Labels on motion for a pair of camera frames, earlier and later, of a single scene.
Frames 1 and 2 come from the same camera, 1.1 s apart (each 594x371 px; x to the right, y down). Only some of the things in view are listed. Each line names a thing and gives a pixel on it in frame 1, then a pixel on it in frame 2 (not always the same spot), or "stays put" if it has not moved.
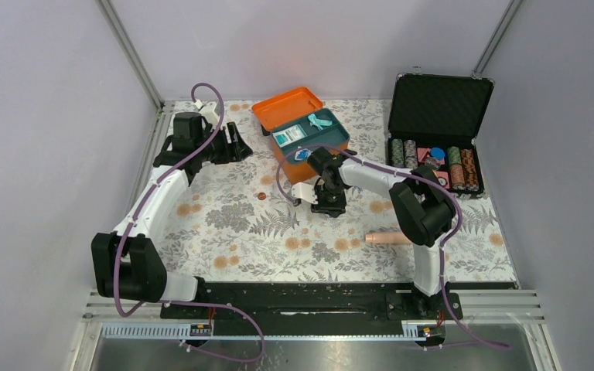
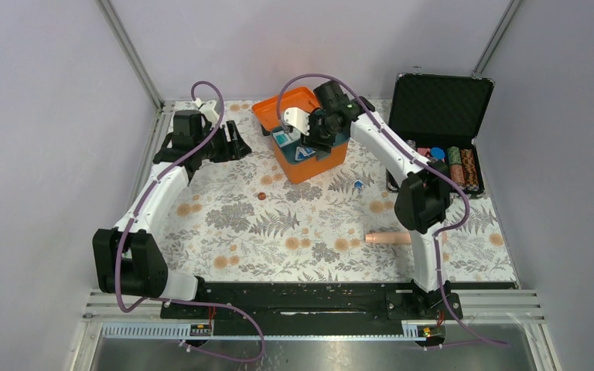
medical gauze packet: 288,135 stays put
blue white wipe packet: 302,154 stays put
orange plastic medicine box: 273,113 stays put
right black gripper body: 330,199 → 321,133
